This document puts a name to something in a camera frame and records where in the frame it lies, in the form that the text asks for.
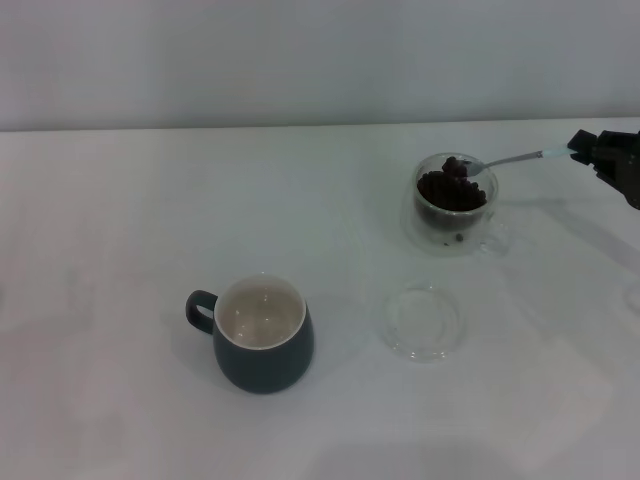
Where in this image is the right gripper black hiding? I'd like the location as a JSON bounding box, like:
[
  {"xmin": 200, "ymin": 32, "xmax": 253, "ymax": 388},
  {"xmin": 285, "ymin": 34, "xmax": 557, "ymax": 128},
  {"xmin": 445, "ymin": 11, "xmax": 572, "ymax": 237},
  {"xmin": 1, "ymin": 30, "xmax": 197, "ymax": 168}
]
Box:
[{"xmin": 567, "ymin": 128, "xmax": 640, "ymax": 210}]

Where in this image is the blue-handled metal spoon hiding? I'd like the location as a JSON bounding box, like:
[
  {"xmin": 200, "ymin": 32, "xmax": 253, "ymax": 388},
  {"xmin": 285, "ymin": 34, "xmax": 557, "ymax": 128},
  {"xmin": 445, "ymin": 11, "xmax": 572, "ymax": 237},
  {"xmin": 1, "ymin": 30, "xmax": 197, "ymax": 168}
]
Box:
[{"xmin": 442, "ymin": 144, "xmax": 574, "ymax": 179}]

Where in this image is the brown coffee bean pile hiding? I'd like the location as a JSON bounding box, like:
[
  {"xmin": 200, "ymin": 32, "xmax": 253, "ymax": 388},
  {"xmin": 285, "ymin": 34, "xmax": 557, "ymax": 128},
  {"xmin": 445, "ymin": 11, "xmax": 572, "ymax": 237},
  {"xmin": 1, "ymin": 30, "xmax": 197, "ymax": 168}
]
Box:
[{"xmin": 417, "ymin": 156, "xmax": 489, "ymax": 211}]

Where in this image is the clear glass saucer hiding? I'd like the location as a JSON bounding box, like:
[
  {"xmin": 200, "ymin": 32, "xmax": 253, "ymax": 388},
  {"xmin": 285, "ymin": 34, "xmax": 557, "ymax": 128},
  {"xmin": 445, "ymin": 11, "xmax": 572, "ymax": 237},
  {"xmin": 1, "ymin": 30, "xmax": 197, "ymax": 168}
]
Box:
[{"xmin": 383, "ymin": 279, "xmax": 461, "ymax": 364}]

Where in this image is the dark grey ceramic mug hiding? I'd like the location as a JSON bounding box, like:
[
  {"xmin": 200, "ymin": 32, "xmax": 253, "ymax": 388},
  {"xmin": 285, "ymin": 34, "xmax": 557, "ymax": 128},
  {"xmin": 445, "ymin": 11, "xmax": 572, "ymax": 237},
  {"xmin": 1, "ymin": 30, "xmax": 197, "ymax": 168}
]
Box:
[{"xmin": 185, "ymin": 272, "xmax": 316, "ymax": 395}]

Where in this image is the double-wall glass cup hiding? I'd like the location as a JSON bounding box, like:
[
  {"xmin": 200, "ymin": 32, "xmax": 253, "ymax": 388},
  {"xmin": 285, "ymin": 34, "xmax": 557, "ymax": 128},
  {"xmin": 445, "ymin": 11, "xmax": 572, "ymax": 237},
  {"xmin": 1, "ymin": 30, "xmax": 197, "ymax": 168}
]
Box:
[{"xmin": 403, "ymin": 152, "xmax": 511, "ymax": 259}]

